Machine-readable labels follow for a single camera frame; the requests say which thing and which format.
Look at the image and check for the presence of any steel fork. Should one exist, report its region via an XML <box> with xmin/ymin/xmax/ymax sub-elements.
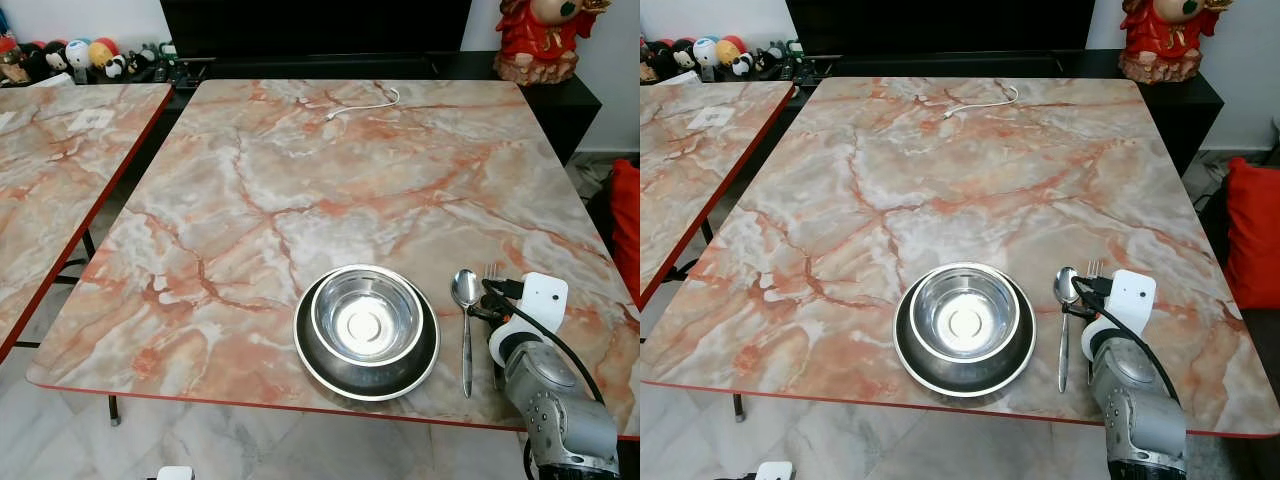
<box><xmin>1085</xmin><ymin>260</ymin><xmax>1105</xmax><ymax>386</ymax></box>
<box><xmin>483</xmin><ymin>262</ymin><xmax>504</xmax><ymax>391</ymax></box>

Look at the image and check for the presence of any steel spoon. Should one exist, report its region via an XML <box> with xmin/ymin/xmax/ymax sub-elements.
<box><xmin>451</xmin><ymin>268</ymin><xmax>481</xmax><ymax>399</ymax></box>
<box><xmin>1053</xmin><ymin>266</ymin><xmax>1081</xmax><ymax>394</ymax></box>

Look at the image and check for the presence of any shiny steel bowl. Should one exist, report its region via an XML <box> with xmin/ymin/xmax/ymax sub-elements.
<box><xmin>910</xmin><ymin>266</ymin><xmax>1022</xmax><ymax>363</ymax></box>
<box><xmin>311</xmin><ymin>268</ymin><xmax>424</xmax><ymax>366</ymax></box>

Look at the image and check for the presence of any red cushion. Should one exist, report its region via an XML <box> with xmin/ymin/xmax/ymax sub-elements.
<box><xmin>1224</xmin><ymin>156</ymin><xmax>1280</xmax><ymax>311</ymax></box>
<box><xmin>609</xmin><ymin>159</ymin><xmax>641</xmax><ymax>303</ymax></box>

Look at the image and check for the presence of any red figurine statue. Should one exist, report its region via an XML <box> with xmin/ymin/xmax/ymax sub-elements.
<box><xmin>493</xmin><ymin>0</ymin><xmax>614</xmax><ymax>87</ymax></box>
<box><xmin>1118</xmin><ymin>0</ymin><xmax>1234</xmax><ymax>85</ymax></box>

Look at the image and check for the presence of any black television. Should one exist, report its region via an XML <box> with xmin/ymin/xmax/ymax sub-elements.
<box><xmin>160</xmin><ymin>0</ymin><xmax>474</xmax><ymax>57</ymax></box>
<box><xmin>785</xmin><ymin>0</ymin><xmax>1097</xmax><ymax>57</ymax></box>

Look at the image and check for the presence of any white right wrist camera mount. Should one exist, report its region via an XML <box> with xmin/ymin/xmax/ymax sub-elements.
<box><xmin>1081</xmin><ymin>270</ymin><xmax>1157</xmax><ymax>363</ymax></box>
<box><xmin>488</xmin><ymin>272</ymin><xmax>569</xmax><ymax>369</ymax></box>

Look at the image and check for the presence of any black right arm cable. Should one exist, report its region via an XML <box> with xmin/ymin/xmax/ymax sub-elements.
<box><xmin>1074</xmin><ymin>286</ymin><xmax>1183</xmax><ymax>405</ymax></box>
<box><xmin>484</xmin><ymin>288</ymin><xmax>605</xmax><ymax>405</ymax></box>

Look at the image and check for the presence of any white cable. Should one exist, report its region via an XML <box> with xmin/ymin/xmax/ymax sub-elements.
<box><xmin>943</xmin><ymin>85</ymin><xmax>1020</xmax><ymax>120</ymax></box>
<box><xmin>325</xmin><ymin>87</ymin><xmax>402</xmax><ymax>122</ymax></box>

